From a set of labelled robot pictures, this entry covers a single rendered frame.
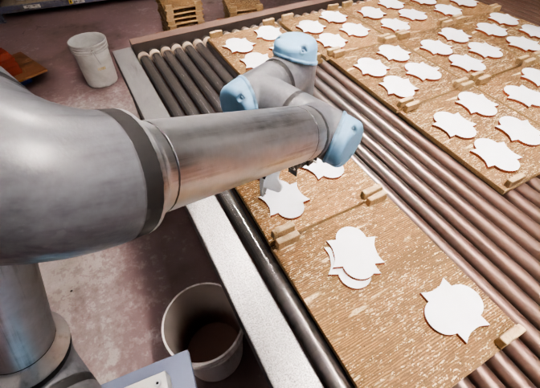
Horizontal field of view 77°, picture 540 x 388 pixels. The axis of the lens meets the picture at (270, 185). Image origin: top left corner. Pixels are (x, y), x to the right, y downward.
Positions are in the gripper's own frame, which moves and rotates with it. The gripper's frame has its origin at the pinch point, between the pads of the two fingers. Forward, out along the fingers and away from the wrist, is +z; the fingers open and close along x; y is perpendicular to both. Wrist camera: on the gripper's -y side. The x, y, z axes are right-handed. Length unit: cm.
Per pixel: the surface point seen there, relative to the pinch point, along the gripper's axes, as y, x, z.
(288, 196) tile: 0.9, 1.8, 7.4
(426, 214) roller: 29.4, 24.8, 10.7
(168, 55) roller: -91, 26, 10
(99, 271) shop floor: -87, -44, 102
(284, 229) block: 8.1, -7.4, 5.8
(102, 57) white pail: -247, 50, 75
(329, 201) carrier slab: 9.4, 8.9, 8.4
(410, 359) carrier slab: 43.7, -11.1, 8.6
